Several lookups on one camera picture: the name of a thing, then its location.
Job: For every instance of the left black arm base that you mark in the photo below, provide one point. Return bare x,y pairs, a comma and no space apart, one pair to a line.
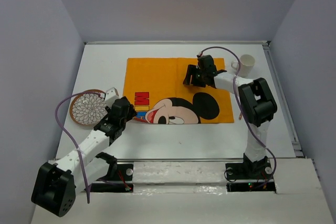
117,180

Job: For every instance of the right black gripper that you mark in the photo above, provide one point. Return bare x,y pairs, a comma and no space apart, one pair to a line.
192,70

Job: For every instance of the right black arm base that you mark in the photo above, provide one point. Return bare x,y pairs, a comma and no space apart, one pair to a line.
249,176

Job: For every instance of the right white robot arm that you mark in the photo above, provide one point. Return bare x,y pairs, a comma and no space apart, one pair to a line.
257,106

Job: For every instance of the floral patterned plate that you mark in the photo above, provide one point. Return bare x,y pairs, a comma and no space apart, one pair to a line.
88,109

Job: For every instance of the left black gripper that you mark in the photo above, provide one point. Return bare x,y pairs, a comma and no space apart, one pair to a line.
130,113

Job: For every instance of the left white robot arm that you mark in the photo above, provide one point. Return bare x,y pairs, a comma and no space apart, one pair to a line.
58,184

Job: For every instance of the yellow cartoon cloth napkin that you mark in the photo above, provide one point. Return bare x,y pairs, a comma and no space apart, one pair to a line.
155,87

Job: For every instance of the white ceramic mug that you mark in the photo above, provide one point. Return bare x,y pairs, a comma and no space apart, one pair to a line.
247,63

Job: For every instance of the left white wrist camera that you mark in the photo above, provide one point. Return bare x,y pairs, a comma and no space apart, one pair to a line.
110,96

